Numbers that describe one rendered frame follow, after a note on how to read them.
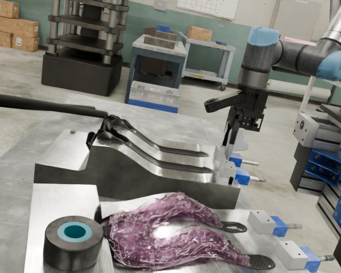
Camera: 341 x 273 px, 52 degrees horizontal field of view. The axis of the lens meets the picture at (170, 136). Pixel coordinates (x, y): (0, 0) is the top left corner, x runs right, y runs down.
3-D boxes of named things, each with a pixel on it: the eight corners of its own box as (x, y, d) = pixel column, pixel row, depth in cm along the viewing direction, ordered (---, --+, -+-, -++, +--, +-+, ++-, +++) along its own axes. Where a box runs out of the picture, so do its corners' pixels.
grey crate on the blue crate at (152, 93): (177, 100, 451) (179, 89, 446) (178, 109, 413) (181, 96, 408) (131, 91, 447) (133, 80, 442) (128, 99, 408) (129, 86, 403)
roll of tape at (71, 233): (67, 280, 45) (70, 259, 43) (31, 248, 49) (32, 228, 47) (112, 254, 51) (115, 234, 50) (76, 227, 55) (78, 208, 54)
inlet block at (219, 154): (253, 168, 106) (258, 152, 104) (257, 175, 101) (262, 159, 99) (211, 160, 105) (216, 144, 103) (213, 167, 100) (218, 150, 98)
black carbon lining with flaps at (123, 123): (207, 158, 104) (214, 129, 101) (212, 183, 89) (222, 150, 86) (91, 137, 102) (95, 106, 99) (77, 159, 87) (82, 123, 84)
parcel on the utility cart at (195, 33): (205, 44, 690) (208, 29, 680) (209, 46, 660) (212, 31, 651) (185, 40, 682) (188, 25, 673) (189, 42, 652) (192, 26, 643)
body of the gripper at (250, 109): (258, 135, 95) (271, 92, 91) (228, 129, 95) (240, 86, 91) (252, 126, 103) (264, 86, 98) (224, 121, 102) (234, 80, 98)
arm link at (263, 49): (288, 32, 90) (271, 28, 84) (275, 74, 94) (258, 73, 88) (263, 27, 95) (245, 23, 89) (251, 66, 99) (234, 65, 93)
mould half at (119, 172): (218, 174, 113) (228, 135, 108) (231, 219, 88) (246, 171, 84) (63, 145, 109) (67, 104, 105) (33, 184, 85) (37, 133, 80)
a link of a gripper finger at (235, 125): (235, 145, 94) (242, 113, 93) (230, 144, 94) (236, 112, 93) (231, 143, 99) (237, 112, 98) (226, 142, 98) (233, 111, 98)
